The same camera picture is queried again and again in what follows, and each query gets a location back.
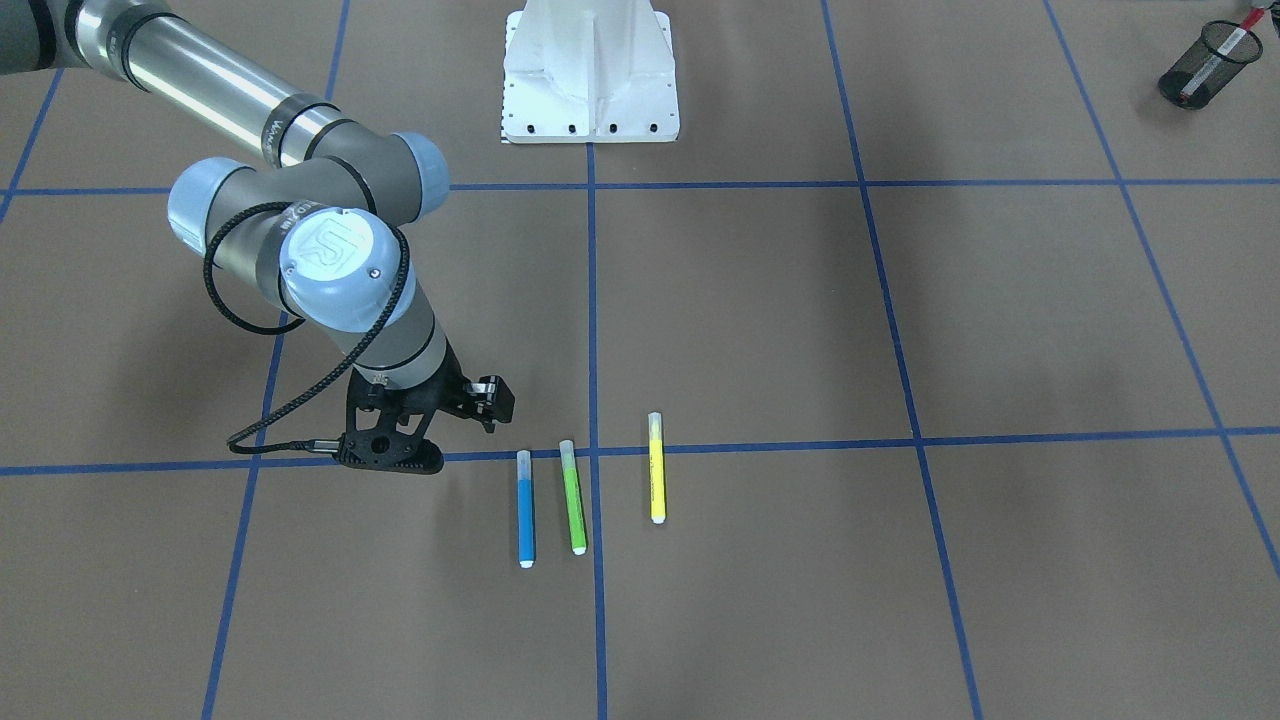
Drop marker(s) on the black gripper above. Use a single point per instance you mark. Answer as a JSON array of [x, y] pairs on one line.
[[447, 391]]

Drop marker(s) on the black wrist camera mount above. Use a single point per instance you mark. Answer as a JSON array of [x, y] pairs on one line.
[[375, 441]]

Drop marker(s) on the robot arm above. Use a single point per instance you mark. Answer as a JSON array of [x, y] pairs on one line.
[[318, 231]]

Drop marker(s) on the black mesh cup near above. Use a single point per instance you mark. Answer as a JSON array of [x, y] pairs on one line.
[[1174, 78]]

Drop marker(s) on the green marker pen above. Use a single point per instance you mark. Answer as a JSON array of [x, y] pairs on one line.
[[575, 514]]

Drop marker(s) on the red marker pen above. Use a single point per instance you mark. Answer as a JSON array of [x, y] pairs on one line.
[[1226, 46]]

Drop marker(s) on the blue marker pen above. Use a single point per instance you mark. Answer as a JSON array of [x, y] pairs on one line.
[[526, 521]]

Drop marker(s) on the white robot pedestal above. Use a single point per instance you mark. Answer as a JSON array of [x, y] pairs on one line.
[[589, 72]]

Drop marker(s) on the yellow marker pen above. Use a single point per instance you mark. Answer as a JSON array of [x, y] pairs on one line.
[[657, 468]]

